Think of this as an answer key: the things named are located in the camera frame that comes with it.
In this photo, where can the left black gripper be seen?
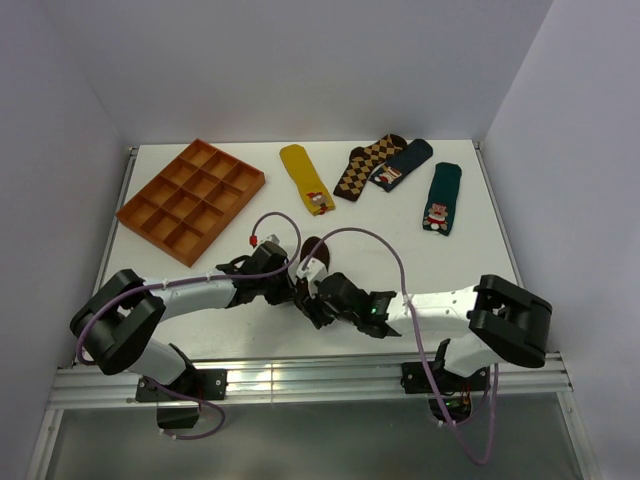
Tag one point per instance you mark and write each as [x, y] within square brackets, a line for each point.
[286, 293]

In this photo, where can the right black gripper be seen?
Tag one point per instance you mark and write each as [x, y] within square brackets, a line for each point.
[310, 303]

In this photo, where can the brown striped-cuff sock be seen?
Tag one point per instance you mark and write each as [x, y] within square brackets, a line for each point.
[313, 247]

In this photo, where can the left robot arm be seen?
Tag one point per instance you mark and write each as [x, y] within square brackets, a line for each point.
[117, 324]

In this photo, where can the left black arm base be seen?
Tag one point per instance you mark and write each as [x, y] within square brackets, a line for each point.
[180, 405]

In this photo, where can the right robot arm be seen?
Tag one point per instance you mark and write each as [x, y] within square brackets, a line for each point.
[475, 327]

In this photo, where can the orange compartment tray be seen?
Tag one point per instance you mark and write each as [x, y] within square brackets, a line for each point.
[191, 201]

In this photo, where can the navy blue cartoon sock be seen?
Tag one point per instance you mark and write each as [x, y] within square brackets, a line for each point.
[395, 170]

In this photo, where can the yellow cartoon sock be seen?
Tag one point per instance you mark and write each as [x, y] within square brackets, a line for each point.
[312, 191]

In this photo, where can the dark green cartoon sock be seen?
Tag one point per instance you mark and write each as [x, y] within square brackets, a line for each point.
[440, 208]

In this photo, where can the brown argyle sock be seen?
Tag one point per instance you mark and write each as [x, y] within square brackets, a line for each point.
[363, 161]

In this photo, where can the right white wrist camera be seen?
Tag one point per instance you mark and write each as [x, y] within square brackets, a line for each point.
[311, 270]

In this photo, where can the aluminium frame rail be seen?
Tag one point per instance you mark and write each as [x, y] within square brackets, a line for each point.
[321, 379]

